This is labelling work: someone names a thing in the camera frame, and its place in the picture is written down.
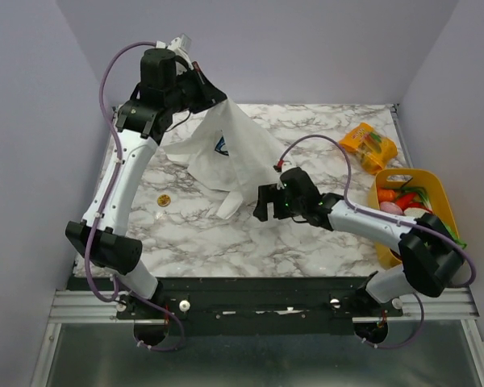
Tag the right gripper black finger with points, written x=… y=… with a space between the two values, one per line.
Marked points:
x=265 y=194
x=281 y=209

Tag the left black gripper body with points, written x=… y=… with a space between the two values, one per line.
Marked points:
x=188 y=85

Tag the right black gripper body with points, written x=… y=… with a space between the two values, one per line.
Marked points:
x=276 y=200

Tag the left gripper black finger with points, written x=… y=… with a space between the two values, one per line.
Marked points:
x=211 y=96
x=199 y=106

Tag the white t-shirt with flower print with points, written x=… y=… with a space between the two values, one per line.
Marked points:
x=229 y=152

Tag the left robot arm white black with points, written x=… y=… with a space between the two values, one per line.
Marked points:
x=100 y=238

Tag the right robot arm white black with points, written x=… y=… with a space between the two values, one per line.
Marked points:
x=430 y=256

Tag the yellow sunflower brooch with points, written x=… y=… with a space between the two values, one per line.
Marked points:
x=163 y=200

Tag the toy carrot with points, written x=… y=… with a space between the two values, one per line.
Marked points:
x=386 y=195

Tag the orange candy bag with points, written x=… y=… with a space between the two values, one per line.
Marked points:
x=374 y=151

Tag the toy red onion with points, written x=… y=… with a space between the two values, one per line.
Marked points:
x=390 y=208

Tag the toy red chili pepper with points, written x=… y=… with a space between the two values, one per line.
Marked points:
x=405 y=200

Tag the toy napa cabbage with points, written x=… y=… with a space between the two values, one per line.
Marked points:
x=419 y=211

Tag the toy green onion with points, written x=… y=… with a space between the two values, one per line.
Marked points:
x=421 y=192

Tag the yellow plastic basket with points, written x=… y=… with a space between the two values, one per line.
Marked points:
x=393 y=178

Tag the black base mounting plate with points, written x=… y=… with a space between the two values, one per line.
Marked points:
x=230 y=306

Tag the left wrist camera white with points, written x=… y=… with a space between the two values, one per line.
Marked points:
x=180 y=45

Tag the aluminium rail frame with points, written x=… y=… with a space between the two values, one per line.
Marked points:
x=82 y=307

